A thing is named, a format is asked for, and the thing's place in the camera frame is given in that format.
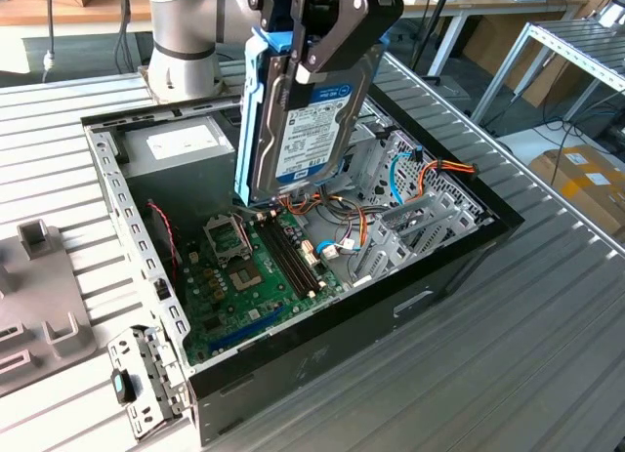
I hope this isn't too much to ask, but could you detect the beige board connector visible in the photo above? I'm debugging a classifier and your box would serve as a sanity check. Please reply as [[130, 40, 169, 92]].
[[300, 240, 321, 267]]

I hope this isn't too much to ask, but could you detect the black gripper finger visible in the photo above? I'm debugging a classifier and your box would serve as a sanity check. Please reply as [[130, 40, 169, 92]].
[[287, 0, 404, 85], [246, 0, 277, 34]]

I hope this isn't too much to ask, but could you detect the orange wire black plug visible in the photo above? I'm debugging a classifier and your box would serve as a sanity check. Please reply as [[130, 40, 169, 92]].
[[417, 159, 479, 202]]

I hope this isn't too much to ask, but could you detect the black RAM slot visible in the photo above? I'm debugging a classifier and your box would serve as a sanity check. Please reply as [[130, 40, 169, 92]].
[[254, 217, 313, 301], [266, 215, 324, 295]]

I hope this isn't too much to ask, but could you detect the metal socket cover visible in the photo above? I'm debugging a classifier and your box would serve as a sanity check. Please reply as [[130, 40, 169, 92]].
[[202, 215, 255, 267]]

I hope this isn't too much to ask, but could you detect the grey metal disk bay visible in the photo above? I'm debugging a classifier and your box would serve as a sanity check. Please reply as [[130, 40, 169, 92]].
[[349, 190, 494, 290]]

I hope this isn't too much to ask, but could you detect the hard disk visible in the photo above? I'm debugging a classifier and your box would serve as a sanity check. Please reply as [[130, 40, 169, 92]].
[[232, 25, 391, 207]]

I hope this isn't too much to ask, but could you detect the black latch teal face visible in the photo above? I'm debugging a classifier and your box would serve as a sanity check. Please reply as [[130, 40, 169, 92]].
[[110, 368, 138, 404]]

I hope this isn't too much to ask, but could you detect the blue expansion slot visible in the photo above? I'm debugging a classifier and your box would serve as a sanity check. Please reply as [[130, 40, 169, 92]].
[[208, 303, 287, 354]]

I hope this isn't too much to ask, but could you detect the red black fan wire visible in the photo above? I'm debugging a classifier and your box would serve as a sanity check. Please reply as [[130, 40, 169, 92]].
[[147, 201, 181, 282]]

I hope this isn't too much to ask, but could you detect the green motherboard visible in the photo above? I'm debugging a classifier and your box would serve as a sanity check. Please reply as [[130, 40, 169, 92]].
[[178, 210, 353, 368]]

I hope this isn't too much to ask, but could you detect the CPU socket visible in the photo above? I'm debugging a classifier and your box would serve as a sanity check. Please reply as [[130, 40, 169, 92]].
[[227, 259, 268, 295]]

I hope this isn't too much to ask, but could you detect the grey parts rack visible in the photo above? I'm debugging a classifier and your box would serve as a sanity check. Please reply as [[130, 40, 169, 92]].
[[0, 220, 99, 399]]

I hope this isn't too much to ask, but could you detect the silver slot bracket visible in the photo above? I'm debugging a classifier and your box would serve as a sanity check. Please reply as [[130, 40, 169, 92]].
[[106, 324, 191, 441]]

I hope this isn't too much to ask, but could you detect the black cable gold plug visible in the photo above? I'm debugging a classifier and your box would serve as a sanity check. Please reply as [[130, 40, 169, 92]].
[[42, 0, 56, 85]]

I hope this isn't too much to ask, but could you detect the metal slat shelf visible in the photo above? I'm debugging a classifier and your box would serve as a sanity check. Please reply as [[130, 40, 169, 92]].
[[471, 20, 625, 126]]

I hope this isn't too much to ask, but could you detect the black tripod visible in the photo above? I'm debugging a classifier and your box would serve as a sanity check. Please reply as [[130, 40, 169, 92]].
[[409, 0, 455, 85]]

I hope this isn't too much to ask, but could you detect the grey metal drive cage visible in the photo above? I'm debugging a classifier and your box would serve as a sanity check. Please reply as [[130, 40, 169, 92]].
[[339, 98, 392, 204]]

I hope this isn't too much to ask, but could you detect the white plug blue wire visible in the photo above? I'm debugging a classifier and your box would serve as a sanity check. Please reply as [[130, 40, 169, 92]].
[[314, 239, 360, 262]]

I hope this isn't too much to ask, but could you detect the grey power supply unit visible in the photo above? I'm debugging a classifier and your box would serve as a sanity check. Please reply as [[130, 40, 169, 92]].
[[119, 115, 241, 238]]

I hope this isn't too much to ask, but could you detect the light blue wire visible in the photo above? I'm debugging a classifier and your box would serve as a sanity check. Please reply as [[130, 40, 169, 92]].
[[389, 147, 425, 207]]

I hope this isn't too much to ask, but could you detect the black open PC case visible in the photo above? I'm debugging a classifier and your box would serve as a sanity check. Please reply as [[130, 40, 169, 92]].
[[80, 73, 526, 448]]

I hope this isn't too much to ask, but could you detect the orange black wire bundle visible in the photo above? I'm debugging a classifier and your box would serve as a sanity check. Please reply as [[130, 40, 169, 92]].
[[277, 190, 377, 251]]

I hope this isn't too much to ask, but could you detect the wooden desk white frame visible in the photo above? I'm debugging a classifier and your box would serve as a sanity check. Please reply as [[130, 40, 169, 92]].
[[0, 0, 590, 77]]

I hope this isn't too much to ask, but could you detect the labelled cardboard box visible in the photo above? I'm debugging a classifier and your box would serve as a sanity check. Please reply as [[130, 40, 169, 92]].
[[529, 146, 625, 233]]

